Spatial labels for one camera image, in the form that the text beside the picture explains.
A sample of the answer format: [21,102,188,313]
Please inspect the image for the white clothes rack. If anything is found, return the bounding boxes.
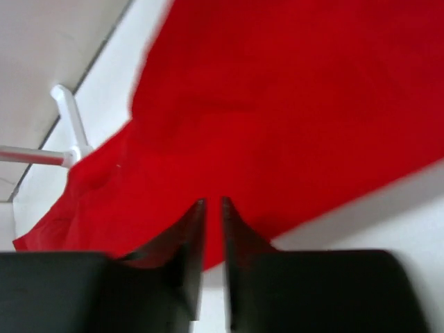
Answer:
[0,83,94,170]

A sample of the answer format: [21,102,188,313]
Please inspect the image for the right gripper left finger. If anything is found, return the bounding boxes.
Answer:
[1,199,206,332]

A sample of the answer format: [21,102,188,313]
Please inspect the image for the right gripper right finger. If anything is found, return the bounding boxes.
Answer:
[221,197,431,332]

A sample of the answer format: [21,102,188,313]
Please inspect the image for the red trousers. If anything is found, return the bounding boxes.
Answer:
[13,1,443,268]

